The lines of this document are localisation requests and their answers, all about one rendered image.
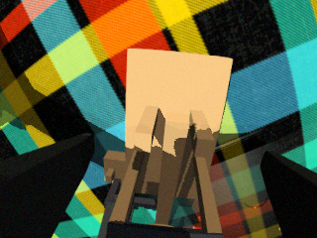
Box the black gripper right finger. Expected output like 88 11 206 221
261 151 317 238

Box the brown wooden catapult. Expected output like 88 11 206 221
98 48 233 238

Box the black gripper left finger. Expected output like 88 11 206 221
0 134 95 238

